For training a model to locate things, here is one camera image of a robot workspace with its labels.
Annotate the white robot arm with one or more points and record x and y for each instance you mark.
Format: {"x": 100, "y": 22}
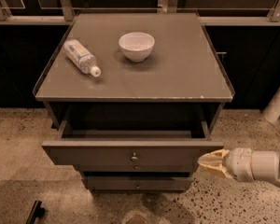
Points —
{"x": 266, "y": 164}

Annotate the metal railing frame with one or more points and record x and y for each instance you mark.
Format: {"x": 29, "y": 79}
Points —
{"x": 211, "y": 12}

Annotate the black handle object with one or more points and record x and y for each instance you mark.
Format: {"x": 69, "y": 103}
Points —
{"x": 37, "y": 211}

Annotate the clear plastic water bottle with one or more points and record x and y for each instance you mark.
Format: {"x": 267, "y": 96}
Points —
{"x": 81, "y": 57}

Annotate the grey drawer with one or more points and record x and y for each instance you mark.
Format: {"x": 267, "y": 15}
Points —
{"x": 127, "y": 147}
{"x": 137, "y": 183}
{"x": 183, "y": 168}

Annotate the grey lower drawer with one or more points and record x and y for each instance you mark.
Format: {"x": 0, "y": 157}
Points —
{"x": 137, "y": 183}

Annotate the grey drawer cabinet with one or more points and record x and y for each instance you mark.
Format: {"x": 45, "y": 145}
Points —
{"x": 180, "y": 86}

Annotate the grey top drawer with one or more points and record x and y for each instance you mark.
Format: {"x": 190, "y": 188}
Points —
{"x": 127, "y": 147}

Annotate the grey middle drawer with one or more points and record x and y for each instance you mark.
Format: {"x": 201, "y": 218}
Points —
{"x": 183, "y": 168}

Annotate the white ceramic bowl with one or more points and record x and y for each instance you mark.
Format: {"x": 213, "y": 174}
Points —
{"x": 136, "y": 46}

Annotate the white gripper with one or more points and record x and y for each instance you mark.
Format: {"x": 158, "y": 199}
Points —
{"x": 239, "y": 164}

